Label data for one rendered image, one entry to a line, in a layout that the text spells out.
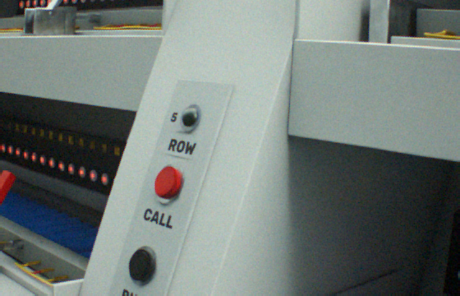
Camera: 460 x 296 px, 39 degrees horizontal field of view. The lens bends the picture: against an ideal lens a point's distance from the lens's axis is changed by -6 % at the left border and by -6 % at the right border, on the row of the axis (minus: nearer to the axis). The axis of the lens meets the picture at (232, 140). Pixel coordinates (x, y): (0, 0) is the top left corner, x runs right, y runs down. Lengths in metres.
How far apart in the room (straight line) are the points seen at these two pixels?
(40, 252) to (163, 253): 0.22
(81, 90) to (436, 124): 0.26
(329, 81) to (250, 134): 0.04
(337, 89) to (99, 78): 0.18
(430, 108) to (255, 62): 0.09
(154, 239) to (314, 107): 0.10
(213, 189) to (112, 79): 0.13
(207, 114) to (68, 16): 0.24
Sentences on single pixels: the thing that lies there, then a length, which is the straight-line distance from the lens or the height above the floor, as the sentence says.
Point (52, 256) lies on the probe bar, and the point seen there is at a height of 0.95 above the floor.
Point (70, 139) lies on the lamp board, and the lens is 0.71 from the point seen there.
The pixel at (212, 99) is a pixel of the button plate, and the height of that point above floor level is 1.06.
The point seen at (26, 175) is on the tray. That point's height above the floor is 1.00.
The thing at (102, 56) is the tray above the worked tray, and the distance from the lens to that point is 0.44.
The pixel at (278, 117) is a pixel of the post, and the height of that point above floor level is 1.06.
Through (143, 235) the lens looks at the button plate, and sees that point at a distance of 0.35.
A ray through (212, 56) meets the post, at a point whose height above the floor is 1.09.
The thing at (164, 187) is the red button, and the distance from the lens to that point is 0.34.
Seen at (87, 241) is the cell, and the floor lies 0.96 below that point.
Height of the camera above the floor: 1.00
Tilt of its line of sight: 8 degrees up
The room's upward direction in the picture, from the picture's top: 18 degrees clockwise
